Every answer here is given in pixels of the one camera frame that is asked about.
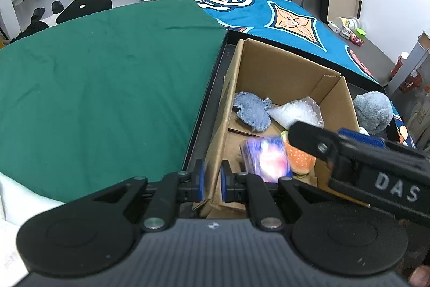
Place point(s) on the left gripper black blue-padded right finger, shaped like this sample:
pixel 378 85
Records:
pixel 272 207

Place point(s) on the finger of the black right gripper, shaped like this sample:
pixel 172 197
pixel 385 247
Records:
pixel 316 141

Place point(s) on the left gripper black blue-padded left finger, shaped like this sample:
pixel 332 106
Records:
pixel 154 206

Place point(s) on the plush hamburger toy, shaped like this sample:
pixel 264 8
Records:
pixel 301 163

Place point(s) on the clear bubble wrap bag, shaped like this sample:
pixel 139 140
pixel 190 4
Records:
pixel 304 110

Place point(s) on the purple tissue pack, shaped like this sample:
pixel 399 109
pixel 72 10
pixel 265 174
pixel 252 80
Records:
pixel 266 157

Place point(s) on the brown cardboard box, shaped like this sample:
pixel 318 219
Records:
pixel 281 76

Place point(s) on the person's hand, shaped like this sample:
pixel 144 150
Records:
pixel 420 277

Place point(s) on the black shallow tray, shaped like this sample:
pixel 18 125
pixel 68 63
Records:
pixel 357 84

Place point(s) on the grey-blue plush ball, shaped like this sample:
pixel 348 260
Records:
pixel 374 111

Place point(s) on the denim fabric patch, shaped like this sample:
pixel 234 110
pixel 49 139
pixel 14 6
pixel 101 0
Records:
pixel 252 110

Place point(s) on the red bottle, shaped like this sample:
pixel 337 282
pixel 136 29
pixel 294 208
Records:
pixel 399 63

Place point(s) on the green cloth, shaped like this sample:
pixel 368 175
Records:
pixel 105 97

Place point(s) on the green lidded jar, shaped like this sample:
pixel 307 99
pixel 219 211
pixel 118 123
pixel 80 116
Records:
pixel 360 33

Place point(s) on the blue patterned blanket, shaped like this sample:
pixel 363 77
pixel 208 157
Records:
pixel 287 23

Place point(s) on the black shoes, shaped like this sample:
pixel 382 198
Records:
pixel 38 23

